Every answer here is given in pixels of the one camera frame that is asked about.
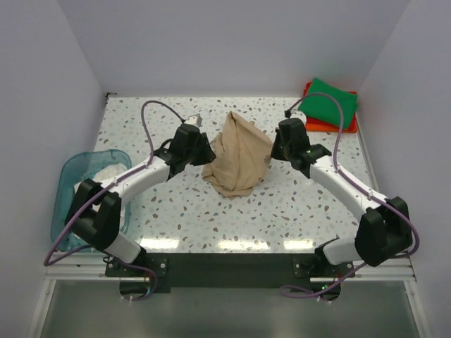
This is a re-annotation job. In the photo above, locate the beige t shirt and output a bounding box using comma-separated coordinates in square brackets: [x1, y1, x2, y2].
[202, 112, 273, 199]

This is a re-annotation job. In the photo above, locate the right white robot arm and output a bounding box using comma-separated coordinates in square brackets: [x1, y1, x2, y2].
[271, 118, 414, 277]

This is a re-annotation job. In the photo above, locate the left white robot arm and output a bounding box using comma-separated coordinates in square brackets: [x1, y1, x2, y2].
[65, 123, 216, 276]

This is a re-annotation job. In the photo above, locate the folded orange t shirt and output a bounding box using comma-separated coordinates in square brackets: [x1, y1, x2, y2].
[298, 78, 358, 133]

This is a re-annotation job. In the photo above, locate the folded green t shirt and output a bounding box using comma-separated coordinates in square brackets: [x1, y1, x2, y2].
[298, 77, 358, 130]

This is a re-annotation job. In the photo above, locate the white cloth in basket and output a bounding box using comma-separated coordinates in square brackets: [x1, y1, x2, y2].
[73, 163, 127, 231]

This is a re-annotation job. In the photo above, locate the teal plastic basket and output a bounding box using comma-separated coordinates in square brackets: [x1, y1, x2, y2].
[50, 149, 132, 241]

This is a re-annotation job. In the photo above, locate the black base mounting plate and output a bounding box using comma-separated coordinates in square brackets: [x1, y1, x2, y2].
[103, 253, 345, 301]

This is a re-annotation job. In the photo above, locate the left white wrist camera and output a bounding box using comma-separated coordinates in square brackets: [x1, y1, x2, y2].
[185, 114, 202, 128]

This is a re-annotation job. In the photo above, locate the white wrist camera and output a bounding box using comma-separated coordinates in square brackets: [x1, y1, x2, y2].
[284, 109, 307, 123]
[185, 114, 202, 128]

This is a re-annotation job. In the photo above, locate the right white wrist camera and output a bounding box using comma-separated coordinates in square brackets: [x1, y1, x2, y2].
[284, 109, 307, 123]

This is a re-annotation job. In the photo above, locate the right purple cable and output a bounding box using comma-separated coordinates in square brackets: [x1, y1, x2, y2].
[279, 92, 420, 299]

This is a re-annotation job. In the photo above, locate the purple cable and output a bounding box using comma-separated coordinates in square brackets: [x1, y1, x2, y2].
[43, 100, 185, 267]
[279, 92, 420, 299]

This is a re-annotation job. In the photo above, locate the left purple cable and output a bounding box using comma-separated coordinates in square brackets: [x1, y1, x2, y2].
[43, 100, 185, 267]

